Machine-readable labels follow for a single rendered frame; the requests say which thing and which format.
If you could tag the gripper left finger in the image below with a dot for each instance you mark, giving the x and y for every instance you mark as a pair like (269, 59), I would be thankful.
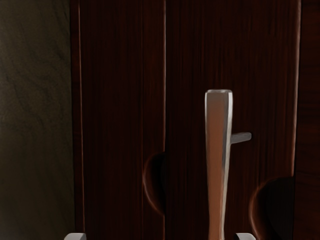
(75, 236)

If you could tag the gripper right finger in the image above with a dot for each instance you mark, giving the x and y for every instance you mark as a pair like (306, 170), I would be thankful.
(245, 236)

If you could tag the dark wood drawer cabinet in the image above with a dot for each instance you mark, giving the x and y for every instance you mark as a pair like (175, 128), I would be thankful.
(120, 100)

